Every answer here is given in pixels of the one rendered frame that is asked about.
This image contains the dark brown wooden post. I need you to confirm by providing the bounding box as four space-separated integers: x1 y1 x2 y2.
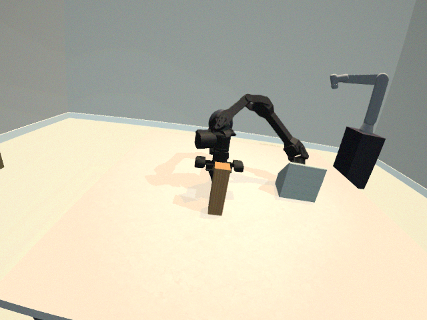
207 162 231 216

